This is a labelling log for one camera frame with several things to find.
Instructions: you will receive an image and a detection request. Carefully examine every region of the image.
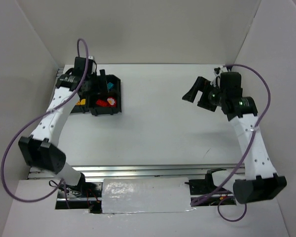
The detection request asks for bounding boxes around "teal long lego brick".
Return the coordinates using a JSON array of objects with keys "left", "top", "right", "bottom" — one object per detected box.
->
[{"left": 107, "top": 82, "right": 114, "bottom": 90}]

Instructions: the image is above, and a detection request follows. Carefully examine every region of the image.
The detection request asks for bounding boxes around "red long lego brick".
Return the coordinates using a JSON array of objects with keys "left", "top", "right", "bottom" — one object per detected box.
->
[{"left": 96, "top": 99, "right": 109, "bottom": 107}]

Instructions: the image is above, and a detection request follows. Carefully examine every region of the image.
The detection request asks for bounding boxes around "red flower print lego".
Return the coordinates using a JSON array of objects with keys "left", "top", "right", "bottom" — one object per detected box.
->
[{"left": 107, "top": 97, "right": 117, "bottom": 107}]

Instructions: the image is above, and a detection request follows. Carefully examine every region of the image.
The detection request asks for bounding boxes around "yellow oval lego brick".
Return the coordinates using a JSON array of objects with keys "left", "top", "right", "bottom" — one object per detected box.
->
[{"left": 80, "top": 99, "right": 86, "bottom": 105}]

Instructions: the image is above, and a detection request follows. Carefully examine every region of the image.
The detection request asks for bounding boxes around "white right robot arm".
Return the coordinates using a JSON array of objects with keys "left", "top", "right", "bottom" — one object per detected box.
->
[{"left": 182, "top": 72, "right": 287, "bottom": 204}]

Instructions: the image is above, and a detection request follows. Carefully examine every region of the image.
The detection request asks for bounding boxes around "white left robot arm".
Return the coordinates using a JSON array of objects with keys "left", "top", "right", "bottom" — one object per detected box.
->
[{"left": 18, "top": 56, "right": 107, "bottom": 194}]

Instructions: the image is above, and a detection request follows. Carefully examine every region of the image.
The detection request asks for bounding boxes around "black four-compartment sorting tray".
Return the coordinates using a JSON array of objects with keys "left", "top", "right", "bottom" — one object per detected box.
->
[{"left": 71, "top": 74, "right": 122, "bottom": 116}]

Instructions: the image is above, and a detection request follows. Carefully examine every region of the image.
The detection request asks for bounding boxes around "white cover panel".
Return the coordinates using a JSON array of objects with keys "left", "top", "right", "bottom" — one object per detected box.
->
[{"left": 102, "top": 177, "right": 192, "bottom": 214}]

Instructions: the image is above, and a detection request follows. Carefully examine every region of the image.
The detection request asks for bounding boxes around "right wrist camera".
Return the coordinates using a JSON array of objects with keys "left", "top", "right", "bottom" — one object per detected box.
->
[{"left": 211, "top": 67, "right": 228, "bottom": 87}]

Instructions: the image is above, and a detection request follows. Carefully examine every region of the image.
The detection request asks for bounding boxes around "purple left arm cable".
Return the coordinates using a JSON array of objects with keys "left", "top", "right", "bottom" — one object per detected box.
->
[{"left": 1, "top": 38, "right": 91, "bottom": 209}]

